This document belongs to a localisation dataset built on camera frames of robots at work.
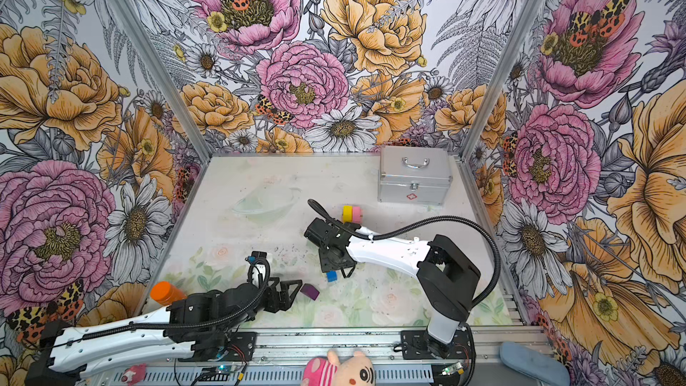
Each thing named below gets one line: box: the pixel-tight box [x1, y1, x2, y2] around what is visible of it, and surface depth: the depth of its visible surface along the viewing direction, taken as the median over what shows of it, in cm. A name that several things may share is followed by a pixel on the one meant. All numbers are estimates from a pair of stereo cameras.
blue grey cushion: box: [499, 341, 571, 386], surface depth 71 cm
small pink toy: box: [120, 362, 148, 386], surface depth 68 cm
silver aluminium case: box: [377, 145, 453, 205], surface depth 101 cm
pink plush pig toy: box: [301, 349, 377, 386], surface depth 66 cm
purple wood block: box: [300, 283, 320, 301], surface depth 85 cm
